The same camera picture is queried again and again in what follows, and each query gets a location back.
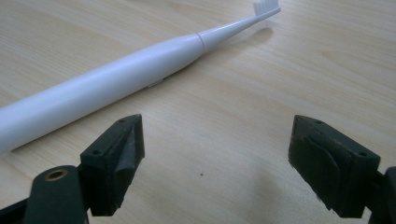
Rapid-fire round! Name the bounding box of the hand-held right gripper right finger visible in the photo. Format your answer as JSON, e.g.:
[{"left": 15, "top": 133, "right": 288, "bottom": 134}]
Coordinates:
[{"left": 288, "top": 114, "right": 382, "bottom": 219}]

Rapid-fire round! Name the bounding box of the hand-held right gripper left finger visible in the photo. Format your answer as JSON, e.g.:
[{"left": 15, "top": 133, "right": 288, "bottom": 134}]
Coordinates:
[{"left": 79, "top": 113, "right": 146, "bottom": 217}]

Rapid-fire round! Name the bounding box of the white electric toothbrush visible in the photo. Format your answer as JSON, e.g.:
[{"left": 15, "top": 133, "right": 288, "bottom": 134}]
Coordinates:
[{"left": 0, "top": 0, "right": 282, "bottom": 154}]

